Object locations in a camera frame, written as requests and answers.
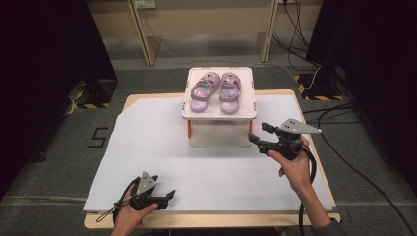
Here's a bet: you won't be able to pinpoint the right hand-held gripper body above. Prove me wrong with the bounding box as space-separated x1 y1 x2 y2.
258 118 323 161

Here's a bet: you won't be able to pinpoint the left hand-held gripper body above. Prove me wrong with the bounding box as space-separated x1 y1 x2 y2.
129 171 170 211

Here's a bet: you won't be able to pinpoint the white storage box orange latches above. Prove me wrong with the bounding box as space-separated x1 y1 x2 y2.
181 66 258 148

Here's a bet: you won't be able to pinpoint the pink child sandal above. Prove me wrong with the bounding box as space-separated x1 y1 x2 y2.
189 71 221 114
218 72 243 115

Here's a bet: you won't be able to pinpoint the person's left hand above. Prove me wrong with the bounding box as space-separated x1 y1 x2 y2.
110 184 159 236

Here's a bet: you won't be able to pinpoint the person's right hand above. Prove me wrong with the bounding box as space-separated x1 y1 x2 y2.
268 135 313 195

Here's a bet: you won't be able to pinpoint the wooden table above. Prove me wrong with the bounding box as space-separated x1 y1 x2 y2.
83 88 342 230

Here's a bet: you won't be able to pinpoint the striped stand base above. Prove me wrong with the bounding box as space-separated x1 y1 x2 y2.
294 73 346 102
69 78 119 110

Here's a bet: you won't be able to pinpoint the wooden desk leg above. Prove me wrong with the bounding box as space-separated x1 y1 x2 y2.
255 0 280 64
127 0 163 68

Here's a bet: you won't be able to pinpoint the black curtain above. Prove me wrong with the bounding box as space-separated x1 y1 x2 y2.
305 0 417 198
0 0 118 201

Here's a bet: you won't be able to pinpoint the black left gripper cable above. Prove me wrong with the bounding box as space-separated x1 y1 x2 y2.
95 176 141 224

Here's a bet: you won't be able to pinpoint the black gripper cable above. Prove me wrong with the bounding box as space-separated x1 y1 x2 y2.
95 176 141 224
297 143 318 236

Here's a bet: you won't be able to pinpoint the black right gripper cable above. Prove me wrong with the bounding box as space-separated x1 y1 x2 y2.
297 143 318 236

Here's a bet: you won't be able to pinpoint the black floor cable bundle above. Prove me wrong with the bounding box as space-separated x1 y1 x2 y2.
302 101 362 126

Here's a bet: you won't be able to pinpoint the long black floor cable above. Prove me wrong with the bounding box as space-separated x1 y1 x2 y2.
319 132 417 236

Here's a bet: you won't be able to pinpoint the hanging black cables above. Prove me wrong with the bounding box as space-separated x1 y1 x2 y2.
270 0 322 68

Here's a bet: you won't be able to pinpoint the white wall socket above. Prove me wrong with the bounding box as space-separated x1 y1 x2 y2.
133 0 158 10

